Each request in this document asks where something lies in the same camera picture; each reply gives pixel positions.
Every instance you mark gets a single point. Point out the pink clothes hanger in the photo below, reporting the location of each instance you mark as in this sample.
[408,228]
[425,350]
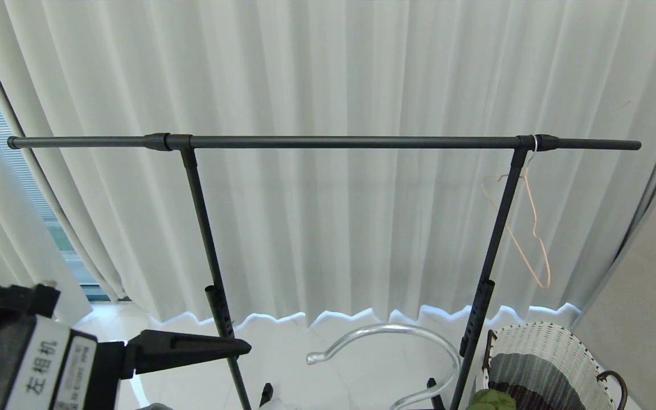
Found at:
[534,225]
[385,328]

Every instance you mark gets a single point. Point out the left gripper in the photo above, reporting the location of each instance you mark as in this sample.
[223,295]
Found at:
[106,370]

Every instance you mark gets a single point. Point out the olive green garment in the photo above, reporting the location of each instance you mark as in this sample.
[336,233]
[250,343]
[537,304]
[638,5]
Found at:
[490,401]

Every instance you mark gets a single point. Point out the black clothes rack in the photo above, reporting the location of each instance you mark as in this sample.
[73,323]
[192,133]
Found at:
[333,142]

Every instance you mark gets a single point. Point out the white laundry basket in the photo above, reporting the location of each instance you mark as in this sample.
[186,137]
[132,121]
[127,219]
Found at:
[538,341]

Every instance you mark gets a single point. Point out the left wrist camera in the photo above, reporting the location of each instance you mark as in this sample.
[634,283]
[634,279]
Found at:
[9,364]

